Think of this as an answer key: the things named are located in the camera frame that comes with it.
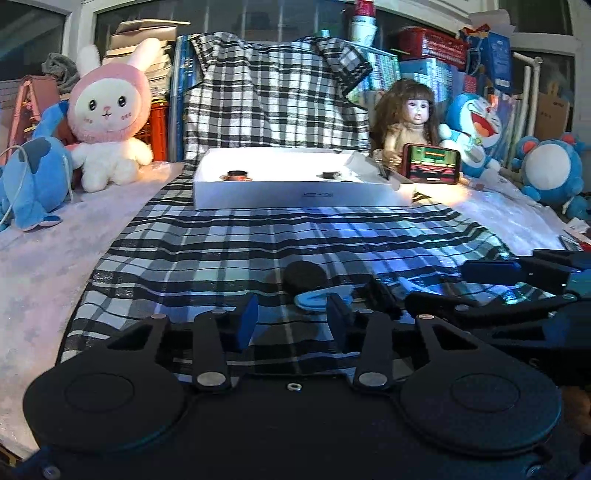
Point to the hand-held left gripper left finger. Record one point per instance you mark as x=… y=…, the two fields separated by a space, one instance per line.
x=247 y=323

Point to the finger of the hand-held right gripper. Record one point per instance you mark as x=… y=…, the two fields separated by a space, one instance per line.
x=485 y=311
x=489 y=272

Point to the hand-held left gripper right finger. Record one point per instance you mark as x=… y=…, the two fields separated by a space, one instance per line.
x=339 y=323

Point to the light blue plastic clip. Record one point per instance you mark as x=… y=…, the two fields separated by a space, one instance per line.
x=314 y=302

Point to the black round puck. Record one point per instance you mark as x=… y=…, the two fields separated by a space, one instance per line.
x=304 y=277

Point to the white cardboard box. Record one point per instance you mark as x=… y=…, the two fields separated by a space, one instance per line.
x=277 y=196

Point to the small brown round object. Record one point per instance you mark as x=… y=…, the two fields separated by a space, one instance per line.
x=238 y=176

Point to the small black round object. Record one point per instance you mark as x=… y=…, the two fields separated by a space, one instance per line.
x=329 y=175

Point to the black white plaid cloth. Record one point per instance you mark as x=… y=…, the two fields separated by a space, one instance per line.
x=277 y=230

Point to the round blue white plush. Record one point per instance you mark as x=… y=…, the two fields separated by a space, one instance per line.
x=549 y=170

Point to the smartphone with lit screen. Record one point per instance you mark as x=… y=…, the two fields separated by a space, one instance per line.
x=431 y=164

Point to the black binder clip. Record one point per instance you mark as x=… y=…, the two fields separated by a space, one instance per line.
x=382 y=170

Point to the blue robot cat plush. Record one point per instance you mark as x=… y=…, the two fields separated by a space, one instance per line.
x=475 y=120

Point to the brown cardboard box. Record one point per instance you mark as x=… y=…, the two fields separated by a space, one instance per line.
x=551 y=115

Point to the long-haired doll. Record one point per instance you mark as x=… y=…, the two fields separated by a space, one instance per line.
x=415 y=106

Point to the row of blue books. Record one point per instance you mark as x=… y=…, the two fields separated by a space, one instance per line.
x=429 y=74

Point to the blue carton box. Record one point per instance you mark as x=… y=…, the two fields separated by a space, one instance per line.
x=496 y=60

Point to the red plastic crate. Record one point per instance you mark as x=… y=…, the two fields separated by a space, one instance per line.
x=157 y=129

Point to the red plastic basket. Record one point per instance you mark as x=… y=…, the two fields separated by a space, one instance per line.
x=434 y=44

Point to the tall blue upright books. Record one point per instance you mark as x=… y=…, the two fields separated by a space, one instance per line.
x=178 y=92

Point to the blue whale plush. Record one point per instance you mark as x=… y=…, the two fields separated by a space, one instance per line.
x=37 y=180

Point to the pink white rabbit plush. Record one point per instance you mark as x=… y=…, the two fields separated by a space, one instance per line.
x=108 y=106

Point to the white spray can red cap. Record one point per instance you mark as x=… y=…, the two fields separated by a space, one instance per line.
x=362 y=30

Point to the stack of books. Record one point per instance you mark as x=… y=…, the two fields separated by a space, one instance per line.
x=138 y=41

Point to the grey crumpled cloth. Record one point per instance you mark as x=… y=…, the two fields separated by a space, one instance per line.
x=60 y=67

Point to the white pipe frame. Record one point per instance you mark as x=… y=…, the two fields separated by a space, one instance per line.
x=526 y=106

